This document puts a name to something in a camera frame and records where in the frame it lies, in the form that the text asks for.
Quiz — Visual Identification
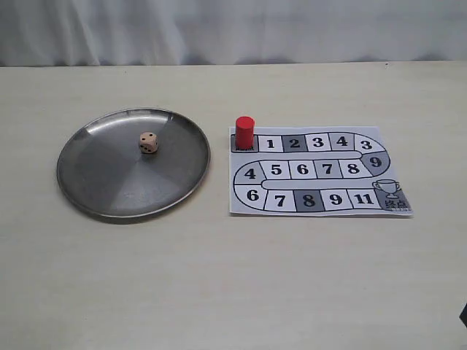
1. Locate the red cylinder game piece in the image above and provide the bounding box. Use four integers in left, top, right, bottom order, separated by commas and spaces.
235, 116, 255, 149

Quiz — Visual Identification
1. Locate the wooden die with black pips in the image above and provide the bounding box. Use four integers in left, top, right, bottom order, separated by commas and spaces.
139, 132, 158, 154

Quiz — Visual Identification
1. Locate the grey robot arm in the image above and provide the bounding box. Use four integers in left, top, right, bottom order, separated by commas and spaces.
459, 305, 467, 327

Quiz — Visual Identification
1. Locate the printed paper game board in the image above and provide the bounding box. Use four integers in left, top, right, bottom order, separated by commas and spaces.
229, 126, 413, 217

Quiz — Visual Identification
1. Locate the round stainless steel plate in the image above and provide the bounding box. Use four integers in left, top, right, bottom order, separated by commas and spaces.
56, 107, 211, 222

